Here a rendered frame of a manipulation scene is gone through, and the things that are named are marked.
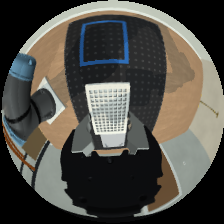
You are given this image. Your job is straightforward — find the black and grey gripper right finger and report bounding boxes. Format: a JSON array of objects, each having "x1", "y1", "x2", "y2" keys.
[{"x1": 126, "y1": 111, "x2": 163, "y2": 178}]

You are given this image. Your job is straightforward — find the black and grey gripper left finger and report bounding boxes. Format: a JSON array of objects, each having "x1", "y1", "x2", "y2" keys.
[{"x1": 60, "y1": 113, "x2": 95, "y2": 182}]

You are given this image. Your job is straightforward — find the blue tape outline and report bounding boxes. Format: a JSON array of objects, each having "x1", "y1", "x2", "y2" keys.
[{"x1": 80, "y1": 20, "x2": 129, "y2": 67}]

